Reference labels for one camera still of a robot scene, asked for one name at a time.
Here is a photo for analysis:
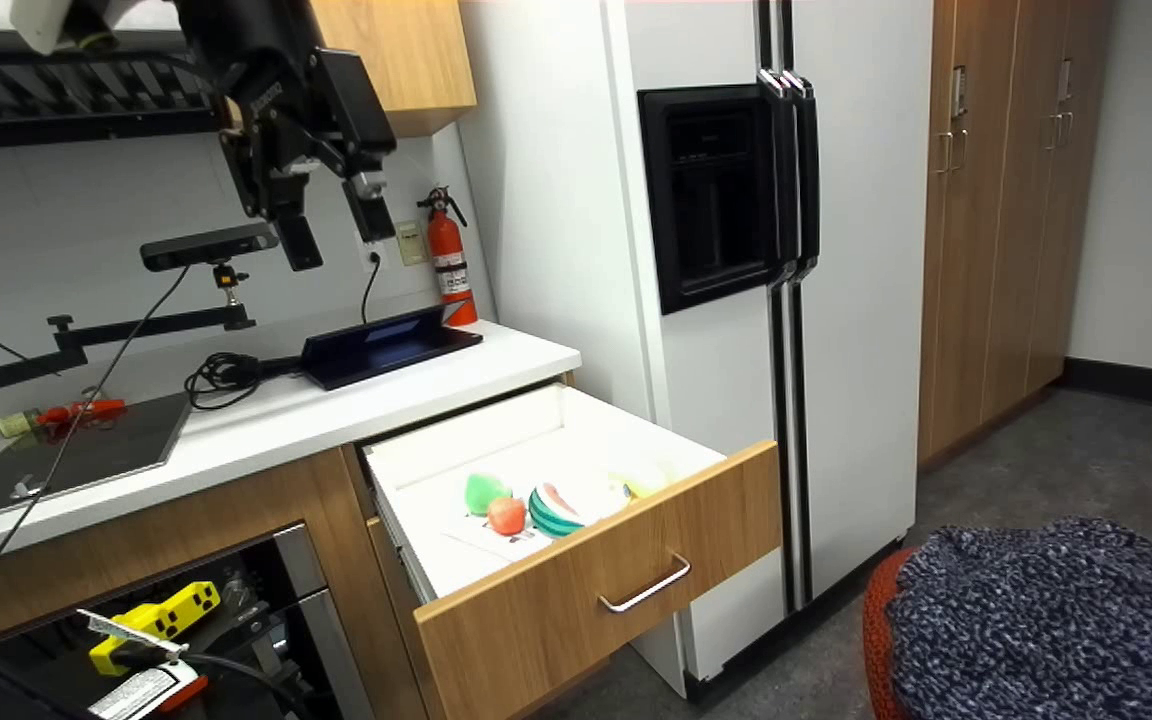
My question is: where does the green toy leaf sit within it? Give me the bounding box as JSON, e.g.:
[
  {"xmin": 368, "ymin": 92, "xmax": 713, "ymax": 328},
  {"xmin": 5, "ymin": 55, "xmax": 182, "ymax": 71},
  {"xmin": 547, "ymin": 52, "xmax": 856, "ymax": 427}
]
[{"xmin": 460, "ymin": 474, "xmax": 514, "ymax": 522}]

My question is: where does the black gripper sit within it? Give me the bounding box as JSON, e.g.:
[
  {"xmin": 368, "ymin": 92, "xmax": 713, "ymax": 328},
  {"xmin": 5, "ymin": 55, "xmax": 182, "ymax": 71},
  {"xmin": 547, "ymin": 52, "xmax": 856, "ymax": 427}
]
[{"xmin": 211, "ymin": 76, "xmax": 400, "ymax": 276}]

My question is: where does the dark blue flat tray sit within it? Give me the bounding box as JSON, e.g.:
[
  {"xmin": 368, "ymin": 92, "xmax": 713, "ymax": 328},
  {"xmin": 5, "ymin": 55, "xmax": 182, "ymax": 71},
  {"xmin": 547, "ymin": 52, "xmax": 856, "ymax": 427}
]
[{"xmin": 295, "ymin": 306, "xmax": 490, "ymax": 392}]

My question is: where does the red fire extinguisher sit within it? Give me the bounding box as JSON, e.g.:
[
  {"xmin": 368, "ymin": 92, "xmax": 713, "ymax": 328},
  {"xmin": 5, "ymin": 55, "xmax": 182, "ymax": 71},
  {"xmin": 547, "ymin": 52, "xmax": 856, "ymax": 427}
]
[{"xmin": 414, "ymin": 186, "xmax": 486, "ymax": 331}]

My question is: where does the black fridge dispenser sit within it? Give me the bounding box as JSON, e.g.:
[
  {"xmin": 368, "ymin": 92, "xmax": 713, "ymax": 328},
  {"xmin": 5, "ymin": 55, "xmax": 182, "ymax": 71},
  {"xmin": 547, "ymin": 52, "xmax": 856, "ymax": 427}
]
[{"xmin": 638, "ymin": 81, "xmax": 791, "ymax": 321}]

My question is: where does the black power cord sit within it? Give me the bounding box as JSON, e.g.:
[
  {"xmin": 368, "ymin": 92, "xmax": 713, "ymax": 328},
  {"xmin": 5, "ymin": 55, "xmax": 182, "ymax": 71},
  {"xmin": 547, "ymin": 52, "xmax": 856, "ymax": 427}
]
[{"xmin": 358, "ymin": 250, "xmax": 389, "ymax": 328}]

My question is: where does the red green toy carrot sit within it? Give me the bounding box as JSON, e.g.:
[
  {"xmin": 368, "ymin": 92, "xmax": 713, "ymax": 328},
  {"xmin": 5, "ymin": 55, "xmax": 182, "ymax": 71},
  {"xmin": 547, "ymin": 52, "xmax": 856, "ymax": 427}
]
[{"xmin": 0, "ymin": 392, "xmax": 134, "ymax": 446}]

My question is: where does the grey metal panel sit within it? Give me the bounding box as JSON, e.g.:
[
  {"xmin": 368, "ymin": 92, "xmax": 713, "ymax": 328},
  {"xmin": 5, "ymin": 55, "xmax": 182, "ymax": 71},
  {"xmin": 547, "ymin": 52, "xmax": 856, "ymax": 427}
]
[{"xmin": 269, "ymin": 518, "xmax": 376, "ymax": 720}]

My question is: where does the yellow black power tool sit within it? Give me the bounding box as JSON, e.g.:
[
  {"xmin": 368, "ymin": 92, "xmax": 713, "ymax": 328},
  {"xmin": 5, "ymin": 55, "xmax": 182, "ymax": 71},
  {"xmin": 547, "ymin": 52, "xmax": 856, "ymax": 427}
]
[{"xmin": 83, "ymin": 577, "xmax": 225, "ymax": 681}]

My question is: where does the wooden wall cabinet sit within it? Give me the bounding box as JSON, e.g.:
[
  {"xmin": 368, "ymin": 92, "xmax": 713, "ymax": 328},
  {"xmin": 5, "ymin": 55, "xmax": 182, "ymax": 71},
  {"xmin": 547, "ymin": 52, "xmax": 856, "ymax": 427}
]
[{"xmin": 307, "ymin": 0, "xmax": 479, "ymax": 142}]

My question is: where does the black stereo camera bar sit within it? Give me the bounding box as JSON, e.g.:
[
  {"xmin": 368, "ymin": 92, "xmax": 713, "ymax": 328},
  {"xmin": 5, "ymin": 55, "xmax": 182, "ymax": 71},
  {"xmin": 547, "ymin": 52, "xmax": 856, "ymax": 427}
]
[{"xmin": 138, "ymin": 220, "xmax": 283, "ymax": 276}]

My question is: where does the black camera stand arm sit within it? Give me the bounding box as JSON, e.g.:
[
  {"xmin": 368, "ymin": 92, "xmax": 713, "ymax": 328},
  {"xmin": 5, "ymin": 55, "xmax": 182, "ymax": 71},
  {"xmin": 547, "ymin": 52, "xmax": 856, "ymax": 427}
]
[{"xmin": 0, "ymin": 255, "xmax": 262, "ymax": 408}]

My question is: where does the tall wooden cabinet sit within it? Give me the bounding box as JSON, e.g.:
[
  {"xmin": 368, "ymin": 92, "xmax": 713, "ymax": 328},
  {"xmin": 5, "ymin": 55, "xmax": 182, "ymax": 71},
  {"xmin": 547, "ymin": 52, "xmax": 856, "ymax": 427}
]
[{"xmin": 918, "ymin": 0, "xmax": 1119, "ymax": 474}]

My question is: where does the wooden base cabinet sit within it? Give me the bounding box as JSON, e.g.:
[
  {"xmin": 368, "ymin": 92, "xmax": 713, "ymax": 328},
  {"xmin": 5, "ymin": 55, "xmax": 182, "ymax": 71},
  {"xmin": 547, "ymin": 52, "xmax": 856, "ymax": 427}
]
[{"xmin": 0, "ymin": 446, "xmax": 429, "ymax": 720}]

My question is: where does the white double door refrigerator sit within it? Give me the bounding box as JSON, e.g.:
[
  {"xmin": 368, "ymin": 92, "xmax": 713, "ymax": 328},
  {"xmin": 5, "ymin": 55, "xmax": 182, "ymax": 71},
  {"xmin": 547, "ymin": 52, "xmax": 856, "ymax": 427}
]
[{"xmin": 460, "ymin": 0, "xmax": 935, "ymax": 709}]

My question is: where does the silver drawer handle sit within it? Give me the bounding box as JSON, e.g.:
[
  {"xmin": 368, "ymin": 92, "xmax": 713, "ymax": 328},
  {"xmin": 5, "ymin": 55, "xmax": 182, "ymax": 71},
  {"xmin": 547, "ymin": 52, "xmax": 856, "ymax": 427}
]
[{"xmin": 598, "ymin": 553, "xmax": 697, "ymax": 619}]

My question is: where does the coiled black cable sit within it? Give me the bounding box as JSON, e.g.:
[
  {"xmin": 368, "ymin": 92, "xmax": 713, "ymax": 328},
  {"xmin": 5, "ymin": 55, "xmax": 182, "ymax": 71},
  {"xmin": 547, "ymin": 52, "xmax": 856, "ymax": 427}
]
[{"xmin": 182, "ymin": 350, "xmax": 307, "ymax": 412}]

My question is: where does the wooden front white drawer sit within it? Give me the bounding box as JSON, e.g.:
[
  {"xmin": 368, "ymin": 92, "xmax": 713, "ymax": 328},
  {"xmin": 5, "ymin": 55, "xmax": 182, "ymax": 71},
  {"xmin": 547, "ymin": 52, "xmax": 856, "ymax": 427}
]
[{"xmin": 358, "ymin": 379, "xmax": 789, "ymax": 720}]

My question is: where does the beige wall outlet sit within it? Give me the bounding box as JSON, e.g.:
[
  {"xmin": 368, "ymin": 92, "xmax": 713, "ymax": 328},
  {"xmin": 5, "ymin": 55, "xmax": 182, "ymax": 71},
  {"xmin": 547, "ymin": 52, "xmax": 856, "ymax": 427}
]
[{"xmin": 392, "ymin": 216, "xmax": 434, "ymax": 269}]

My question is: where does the black flat mat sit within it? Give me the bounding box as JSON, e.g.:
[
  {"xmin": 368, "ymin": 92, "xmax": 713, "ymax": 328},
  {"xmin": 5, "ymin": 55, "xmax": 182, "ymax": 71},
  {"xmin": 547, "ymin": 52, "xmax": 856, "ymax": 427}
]
[{"xmin": 0, "ymin": 390, "xmax": 197, "ymax": 530}]

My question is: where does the black range hood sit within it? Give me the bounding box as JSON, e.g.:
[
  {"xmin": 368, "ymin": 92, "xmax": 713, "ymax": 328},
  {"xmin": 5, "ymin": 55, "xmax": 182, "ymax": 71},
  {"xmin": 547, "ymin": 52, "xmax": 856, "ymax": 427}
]
[{"xmin": 0, "ymin": 30, "xmax": 234, "ymax": 153}]

